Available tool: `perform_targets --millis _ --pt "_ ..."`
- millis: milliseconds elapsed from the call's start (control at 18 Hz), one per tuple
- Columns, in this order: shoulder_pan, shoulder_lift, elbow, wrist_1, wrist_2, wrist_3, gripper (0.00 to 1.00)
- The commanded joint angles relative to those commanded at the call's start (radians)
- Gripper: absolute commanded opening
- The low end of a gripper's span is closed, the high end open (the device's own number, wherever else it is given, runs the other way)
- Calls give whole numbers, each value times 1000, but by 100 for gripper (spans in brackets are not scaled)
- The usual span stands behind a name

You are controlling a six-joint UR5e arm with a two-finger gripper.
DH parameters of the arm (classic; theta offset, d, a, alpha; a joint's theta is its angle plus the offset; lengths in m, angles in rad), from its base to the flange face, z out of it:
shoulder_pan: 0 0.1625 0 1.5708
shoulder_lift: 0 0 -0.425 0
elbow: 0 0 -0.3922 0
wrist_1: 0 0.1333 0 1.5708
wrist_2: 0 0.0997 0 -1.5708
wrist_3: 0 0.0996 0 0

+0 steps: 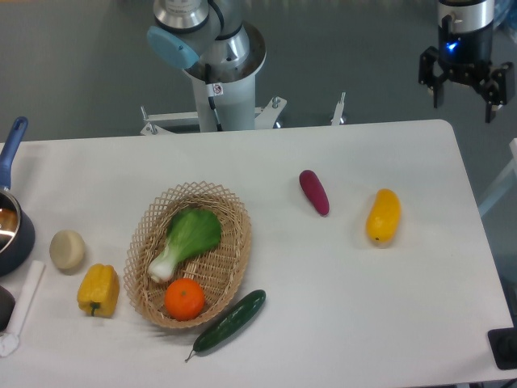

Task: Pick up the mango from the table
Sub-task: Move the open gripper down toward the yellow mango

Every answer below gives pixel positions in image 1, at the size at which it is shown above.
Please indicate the white frame at right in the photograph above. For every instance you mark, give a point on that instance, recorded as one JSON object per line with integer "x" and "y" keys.
{"x": 501, "y": 184}

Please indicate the yellow mango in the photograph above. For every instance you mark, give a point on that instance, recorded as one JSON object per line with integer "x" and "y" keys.
{"x": 384, "y": 217}

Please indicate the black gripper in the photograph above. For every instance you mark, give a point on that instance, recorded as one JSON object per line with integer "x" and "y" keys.
{"x": 465, "y": 58}

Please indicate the orange fruit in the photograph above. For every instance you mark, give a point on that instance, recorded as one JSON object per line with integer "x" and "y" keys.
{"x": 184, "y": 299}

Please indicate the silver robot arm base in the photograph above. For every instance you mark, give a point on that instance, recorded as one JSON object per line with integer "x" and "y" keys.
{"x": 208, "y": 39}

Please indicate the green cucumber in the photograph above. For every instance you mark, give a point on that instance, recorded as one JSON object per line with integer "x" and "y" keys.
{"x": 229, "y": 323}

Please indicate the yellow bell pepper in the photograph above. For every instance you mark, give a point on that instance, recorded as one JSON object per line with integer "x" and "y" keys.
{"x": 98, "y": 293}

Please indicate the dark blue saucepan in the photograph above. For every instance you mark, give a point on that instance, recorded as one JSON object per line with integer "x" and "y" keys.
{"x": 17, "y": 230}

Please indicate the black round object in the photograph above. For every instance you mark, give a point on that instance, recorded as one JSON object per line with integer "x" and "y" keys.
{"x": 7, "y": 305}

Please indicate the black device at edge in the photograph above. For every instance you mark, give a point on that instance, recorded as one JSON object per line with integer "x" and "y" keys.
{"x": 503, "y": 347}

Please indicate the white rolled cloth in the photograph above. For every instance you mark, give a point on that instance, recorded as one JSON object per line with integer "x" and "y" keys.
{"x": 10, "y": 339}

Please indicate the purple sweet potato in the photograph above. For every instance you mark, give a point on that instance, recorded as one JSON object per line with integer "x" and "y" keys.
{"x": 314, "y": 192}

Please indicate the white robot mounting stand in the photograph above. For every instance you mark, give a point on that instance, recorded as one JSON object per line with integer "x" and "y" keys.
{"x": 220, "y": 106}

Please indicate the green bok choy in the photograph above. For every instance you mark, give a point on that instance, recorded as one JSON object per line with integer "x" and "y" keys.
{"x": 191, "y": 232}

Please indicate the silver black robot wrist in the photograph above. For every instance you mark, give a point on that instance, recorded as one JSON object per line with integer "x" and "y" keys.
{"x": 460, "y": 17}

